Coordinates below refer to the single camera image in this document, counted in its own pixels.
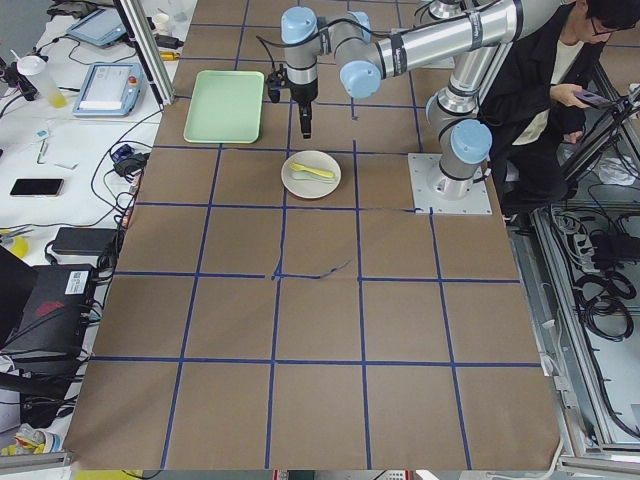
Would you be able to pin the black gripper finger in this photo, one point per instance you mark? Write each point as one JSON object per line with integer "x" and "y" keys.
{"x": 308, "y": 120}
{"x": 303, "y": 119}

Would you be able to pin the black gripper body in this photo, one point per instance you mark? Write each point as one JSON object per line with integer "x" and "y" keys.
{"x": 304, "y": 93}

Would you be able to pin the yellow plastic fork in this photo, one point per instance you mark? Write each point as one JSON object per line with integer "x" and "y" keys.
{"x": 311, "y": 170}

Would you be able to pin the sage green plastic spoon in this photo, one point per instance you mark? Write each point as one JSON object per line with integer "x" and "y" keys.
{"x": 307, "y": 176}

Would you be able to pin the white round plate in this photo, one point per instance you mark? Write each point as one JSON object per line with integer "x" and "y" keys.
{"x": 310, "y": 189}

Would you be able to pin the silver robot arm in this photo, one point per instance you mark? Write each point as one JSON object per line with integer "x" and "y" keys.
{"x": 471, "y": 36}

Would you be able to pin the light green tray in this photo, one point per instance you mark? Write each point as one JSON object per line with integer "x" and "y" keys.
{"x": 225, "y": 107}

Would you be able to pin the blue teach pendant tablet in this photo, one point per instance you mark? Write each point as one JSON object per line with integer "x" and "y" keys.
{"x": 109, "y": 89}

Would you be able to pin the person in black jacket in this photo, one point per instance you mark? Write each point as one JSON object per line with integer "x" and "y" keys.
{"x": 533, "y": 105}

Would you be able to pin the black power adapter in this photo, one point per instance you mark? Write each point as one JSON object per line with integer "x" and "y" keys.
{"x": 83, "y": 241}

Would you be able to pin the plastic bottle yellow liquid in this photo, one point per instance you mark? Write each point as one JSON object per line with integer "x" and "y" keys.
{"x": 36, "y": 71}

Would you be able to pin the black smartphone on desk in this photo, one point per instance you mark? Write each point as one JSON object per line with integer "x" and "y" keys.
{"x": 36, "y": 187}

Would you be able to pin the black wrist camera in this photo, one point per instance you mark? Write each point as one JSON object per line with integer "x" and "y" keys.
{"x": 274, "y": 84}

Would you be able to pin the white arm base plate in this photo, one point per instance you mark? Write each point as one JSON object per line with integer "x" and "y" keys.
{"x": 435, "y": 193}

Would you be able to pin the aluminium frame post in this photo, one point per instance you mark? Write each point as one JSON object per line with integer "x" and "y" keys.
{"x": 140, "y": 34}

